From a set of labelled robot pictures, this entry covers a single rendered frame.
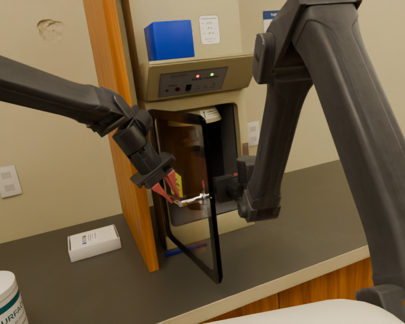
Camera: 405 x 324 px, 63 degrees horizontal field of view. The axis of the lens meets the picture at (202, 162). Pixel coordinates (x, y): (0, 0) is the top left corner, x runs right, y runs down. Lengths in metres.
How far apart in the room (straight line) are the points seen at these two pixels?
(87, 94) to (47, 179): 0.81
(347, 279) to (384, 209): 0.83
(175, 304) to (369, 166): 0.65
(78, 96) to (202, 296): 0.55
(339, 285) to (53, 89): 0.93
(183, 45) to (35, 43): 0.65
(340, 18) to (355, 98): 0.10
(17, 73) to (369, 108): 0.46
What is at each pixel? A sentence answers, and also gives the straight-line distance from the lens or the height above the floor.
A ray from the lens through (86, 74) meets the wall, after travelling 1.37.
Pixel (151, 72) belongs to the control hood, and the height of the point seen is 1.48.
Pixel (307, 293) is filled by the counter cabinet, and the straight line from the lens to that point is 1.06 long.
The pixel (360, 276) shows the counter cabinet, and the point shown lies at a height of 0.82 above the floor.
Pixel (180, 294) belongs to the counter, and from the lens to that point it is 0.90.
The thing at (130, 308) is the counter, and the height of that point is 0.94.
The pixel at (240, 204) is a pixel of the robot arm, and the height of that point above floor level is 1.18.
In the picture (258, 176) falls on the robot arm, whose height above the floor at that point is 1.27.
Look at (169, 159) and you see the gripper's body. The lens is 0.73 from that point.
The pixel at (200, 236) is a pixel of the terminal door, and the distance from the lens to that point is 0.82.
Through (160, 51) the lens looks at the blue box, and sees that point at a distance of 0.86.
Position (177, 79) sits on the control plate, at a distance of 0.90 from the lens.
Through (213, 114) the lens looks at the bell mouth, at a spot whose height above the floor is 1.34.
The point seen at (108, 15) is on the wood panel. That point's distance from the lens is 0.87.
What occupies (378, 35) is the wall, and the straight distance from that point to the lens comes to 2.08.
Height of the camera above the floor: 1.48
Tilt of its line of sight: 15 degrees down
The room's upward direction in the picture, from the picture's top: 6 degrees counter-clockwise
